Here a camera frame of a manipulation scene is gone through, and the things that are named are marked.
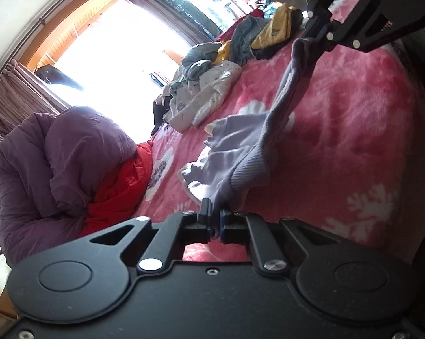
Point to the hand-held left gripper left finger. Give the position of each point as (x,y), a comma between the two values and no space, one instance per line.
(207,220)

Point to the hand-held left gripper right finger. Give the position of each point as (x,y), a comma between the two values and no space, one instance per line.
(223,225)

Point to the cream and lavender sweatshirt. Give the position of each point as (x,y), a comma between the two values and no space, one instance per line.
(240,148)

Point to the yellow and grey jacket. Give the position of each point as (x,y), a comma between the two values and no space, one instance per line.
(299,19)

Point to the blue-grey garment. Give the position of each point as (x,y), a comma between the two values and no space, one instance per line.
(244,39)

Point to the red jacket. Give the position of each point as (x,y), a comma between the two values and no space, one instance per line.
(120,187)

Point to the pink floral blanket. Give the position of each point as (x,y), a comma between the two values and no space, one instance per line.
(339,130)

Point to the small yellow garment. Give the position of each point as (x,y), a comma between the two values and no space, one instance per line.
(223,52)

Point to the black garment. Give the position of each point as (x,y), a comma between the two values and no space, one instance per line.
(159,116)

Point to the white quilted garment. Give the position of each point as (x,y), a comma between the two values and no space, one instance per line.
(205,91)

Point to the dark printed curtain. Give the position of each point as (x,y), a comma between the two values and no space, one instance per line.
(184,10)

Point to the grey fuzzy garment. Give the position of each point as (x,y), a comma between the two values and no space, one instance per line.
(198,65)

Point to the purple duvet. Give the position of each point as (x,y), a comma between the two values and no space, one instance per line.
(57,169)

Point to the dark hanging garment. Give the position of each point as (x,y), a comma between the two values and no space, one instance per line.
(60,77)

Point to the wooden bedside cabinet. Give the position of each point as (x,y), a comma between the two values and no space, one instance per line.
(4,303)

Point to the curtain rod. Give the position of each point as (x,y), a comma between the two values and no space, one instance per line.
(40,20)

